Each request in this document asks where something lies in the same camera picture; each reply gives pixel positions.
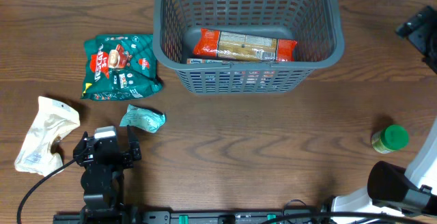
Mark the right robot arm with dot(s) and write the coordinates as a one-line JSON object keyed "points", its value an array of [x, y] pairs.
{"points": [[391, 189]]}

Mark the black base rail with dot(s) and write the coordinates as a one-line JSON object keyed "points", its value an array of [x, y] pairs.
{"points": [[296, 216]]}

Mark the green Nescafe coffee bag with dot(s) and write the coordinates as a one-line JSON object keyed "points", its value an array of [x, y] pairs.
{"points": [[120, 67]]}

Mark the grey plastic basket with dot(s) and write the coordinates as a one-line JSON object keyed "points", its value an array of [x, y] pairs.
{"points": [[314, 24]]}

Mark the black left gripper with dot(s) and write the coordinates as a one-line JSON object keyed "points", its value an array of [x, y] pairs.
{"points": [[128, 156]]}

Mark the flat box in basket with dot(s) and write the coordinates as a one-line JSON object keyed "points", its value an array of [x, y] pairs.
{"points": [[204, 61]]}

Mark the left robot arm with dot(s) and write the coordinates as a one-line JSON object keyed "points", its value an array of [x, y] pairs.
{"points": [[103, 179]]}

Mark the cream paper pouch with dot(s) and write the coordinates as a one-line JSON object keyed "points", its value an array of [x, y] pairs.
{"points": [[53, 122]]}

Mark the spaghetti pack with orange ends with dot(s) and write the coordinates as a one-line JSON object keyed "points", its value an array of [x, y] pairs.
{"points": [[242, 47]]}

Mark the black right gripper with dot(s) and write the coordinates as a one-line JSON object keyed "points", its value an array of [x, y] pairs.
{"points": [[420, 31]]}

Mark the light teal snack packet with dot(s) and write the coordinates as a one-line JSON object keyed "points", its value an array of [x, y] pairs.
{"points": [[144, 119]]}

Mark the green lid jar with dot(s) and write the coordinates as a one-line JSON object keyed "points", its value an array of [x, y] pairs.
{"points": [[390, 139]]}

